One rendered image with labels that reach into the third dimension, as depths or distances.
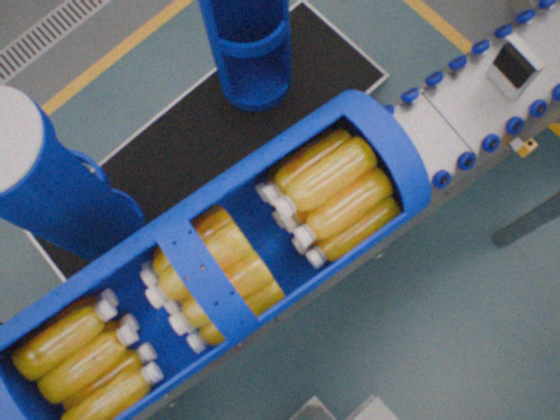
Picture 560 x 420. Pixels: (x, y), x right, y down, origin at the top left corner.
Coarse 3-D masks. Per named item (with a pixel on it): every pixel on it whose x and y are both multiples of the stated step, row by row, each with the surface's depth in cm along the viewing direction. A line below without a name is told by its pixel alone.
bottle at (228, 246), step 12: (228, 228) 97; (204, 240) 98; (216, 240) 97; (228, 240) 96; (240, 240) 96; (216, 252) 96; (228, 252) 96; (240, 252) 97; (228, 264) 97; (168, 276) 95; (156, 288) 96; (168, 288) 95; (180, 288) 95; (168, 300) 98
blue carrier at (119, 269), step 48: (288, 144) 98; (384, 144) 95; (240, 192) 115; (144, 240) 95; (192, 240) 92; (288, 240) 119; (96, 288) 111; (144, 288) 116; (192, 288) 90; (288, 288) 112; (0, 336) 93; (144, 336) 115; (240, 336) 98; (0, 384) 87
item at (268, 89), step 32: (224, 0) 186; (256, 0) 190; (288, 0) 166; (224, 32) 201; (256, 32) 209; (288, 32) 180; (224, 64) 186; (256, 64) 220; (288, 64) 199; (256, 96) 216
